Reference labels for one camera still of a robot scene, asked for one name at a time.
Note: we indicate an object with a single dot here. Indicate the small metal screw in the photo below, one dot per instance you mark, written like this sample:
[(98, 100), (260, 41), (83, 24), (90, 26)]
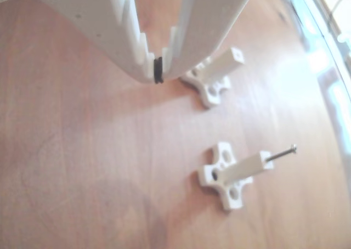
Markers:
[(282, 152)]

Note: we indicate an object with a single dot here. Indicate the white cross-base post stand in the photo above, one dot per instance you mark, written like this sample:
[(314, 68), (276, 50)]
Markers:
[(216, 90), (233, 199)]

